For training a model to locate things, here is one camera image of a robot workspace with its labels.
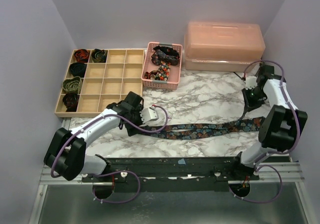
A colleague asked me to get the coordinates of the olive green rolled tie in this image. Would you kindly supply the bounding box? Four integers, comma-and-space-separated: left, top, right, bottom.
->
62, 76, 83, 95

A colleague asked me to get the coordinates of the green dark rolled tie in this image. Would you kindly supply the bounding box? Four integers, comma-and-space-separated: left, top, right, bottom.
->
91, 48, 108, 63

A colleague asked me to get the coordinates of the wooden compartment tray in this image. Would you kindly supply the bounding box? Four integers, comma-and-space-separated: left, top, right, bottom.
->
54, 49, 145, 118

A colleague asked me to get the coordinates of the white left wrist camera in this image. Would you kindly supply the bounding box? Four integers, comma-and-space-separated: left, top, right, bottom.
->
140, 107, 159, 124

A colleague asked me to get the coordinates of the pink plastic basket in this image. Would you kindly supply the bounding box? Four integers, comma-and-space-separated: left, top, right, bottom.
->
141, 42, 183, 91

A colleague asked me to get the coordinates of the dark floral tie in basket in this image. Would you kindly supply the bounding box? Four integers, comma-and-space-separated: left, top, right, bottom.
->
151, 45, 180, 66

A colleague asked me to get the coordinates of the navy rolled tie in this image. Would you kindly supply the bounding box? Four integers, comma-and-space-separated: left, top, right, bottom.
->
68, 62, 87, 78

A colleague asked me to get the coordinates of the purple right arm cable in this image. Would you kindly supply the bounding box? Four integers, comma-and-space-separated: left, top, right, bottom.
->
229, 59, 301, 204

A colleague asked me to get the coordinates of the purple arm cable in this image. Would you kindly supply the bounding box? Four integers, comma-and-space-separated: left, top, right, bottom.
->
49, 105, 169, 205
229, 59, 301, 204

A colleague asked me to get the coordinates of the red black rolled tie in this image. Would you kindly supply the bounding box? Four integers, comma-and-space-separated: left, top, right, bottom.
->
73, 49, 90, 63

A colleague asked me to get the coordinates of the pink translucent storage box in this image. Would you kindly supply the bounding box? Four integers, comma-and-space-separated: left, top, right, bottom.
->
184, 21, 266, 72

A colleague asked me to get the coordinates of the navy floral tie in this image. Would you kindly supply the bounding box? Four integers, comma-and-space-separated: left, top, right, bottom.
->
142, 116, 266, 140

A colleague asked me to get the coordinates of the dark red rolled tie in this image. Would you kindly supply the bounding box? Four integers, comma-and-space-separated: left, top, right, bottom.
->
62, 93, 79, 112

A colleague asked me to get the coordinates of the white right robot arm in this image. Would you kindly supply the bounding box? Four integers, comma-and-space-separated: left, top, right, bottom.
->
230, 60, 308, 180

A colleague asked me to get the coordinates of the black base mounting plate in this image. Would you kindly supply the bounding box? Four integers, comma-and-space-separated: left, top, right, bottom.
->
82, 157, 259, 192

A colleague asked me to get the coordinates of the colourful patterned tie in basket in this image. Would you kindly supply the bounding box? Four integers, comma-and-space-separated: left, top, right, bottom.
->
142, 64, 171, 81

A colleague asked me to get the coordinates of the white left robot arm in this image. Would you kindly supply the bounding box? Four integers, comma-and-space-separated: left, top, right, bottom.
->
43, 91, 144, 182

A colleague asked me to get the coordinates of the aluminium rail frame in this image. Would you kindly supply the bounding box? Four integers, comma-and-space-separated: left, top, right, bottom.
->
29, 155, 319, 224

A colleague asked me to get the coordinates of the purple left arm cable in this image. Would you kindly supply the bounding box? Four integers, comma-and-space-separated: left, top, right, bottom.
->
49, 105, 169, 205

